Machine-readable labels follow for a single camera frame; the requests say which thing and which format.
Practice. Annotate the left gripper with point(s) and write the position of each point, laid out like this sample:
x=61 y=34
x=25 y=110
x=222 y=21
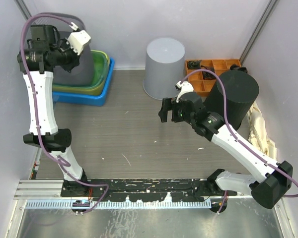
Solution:
x=75 y=61

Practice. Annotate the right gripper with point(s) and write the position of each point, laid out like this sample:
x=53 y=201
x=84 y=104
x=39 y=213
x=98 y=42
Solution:
x=168 y=105

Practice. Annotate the grey mesh waste basket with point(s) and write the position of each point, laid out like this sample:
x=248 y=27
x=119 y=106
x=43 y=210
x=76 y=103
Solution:
x=81 y=75

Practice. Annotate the light grey round bucket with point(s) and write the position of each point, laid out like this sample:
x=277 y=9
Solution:
x=164 y=67

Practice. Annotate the black ribbed bin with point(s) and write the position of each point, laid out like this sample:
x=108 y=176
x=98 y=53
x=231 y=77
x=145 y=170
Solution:
x=241 y=91

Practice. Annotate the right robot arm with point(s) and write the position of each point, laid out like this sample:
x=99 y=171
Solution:
x=268 y=180

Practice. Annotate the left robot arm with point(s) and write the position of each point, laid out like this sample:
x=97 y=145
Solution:
x=37 y=58

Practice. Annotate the green plastic tub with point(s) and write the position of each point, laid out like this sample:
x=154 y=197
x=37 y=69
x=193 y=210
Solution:
x=98 y=55

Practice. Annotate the orange compartment tray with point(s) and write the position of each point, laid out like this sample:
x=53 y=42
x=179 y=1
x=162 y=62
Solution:
x=203 y=82

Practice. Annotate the blue plastic tub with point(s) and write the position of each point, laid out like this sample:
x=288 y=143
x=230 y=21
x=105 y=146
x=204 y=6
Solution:
x=81 y=99

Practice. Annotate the yellow-green plastic tub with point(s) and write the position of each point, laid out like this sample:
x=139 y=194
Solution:
x=77 y=90

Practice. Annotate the black part in tray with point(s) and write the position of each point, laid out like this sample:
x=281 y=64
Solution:
x=238 y=68
x=193 y=64
x=207 y=75

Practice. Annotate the cream cloth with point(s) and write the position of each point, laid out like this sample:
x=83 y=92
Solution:
x=258 y=136

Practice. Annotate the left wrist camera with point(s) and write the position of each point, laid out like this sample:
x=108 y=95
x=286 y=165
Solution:
x=78 y=40

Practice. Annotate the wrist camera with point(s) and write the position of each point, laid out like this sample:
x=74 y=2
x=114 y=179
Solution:
x=78 y=40
x=183 y=88

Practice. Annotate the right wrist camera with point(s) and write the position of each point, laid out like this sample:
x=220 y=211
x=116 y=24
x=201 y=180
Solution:
x=183 y=88

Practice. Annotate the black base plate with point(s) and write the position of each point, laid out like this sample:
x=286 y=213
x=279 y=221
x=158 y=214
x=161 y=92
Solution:
x=145 y=190

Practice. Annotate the white cable duct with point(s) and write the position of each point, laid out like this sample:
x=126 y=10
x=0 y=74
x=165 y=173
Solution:
x=84 y=204

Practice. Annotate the aluminium rail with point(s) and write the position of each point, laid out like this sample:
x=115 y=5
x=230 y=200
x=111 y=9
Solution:
x=44 y=188

